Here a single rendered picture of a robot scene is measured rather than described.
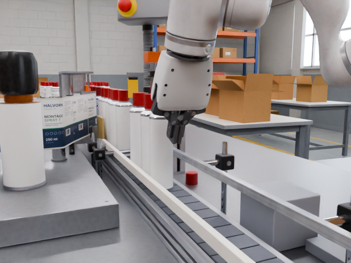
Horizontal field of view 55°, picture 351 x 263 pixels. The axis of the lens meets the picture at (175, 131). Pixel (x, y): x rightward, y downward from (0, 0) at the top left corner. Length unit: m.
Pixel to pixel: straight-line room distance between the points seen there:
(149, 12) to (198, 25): 0.49
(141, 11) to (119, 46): 7.68
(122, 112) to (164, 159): 0.35
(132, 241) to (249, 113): 2.10
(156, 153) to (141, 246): 0.20
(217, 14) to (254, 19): 0.06
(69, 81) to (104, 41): 7.40
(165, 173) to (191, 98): 0.20
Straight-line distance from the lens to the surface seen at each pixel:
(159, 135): 0.71
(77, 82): 1.32
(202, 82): 0.60
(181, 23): 0.55
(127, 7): 1.02
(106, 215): 0.69
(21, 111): 0.78
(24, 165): 0.80
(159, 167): 0.72
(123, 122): 1.03
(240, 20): 0.55
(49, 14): 8.64
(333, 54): 1.00
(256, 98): 2.68
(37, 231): 0.68
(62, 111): 1.04
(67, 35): 8.59
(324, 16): 0.96
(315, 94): 5.16
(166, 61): 0.57
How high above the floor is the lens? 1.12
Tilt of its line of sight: 9 degrees down
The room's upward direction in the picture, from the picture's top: straight up
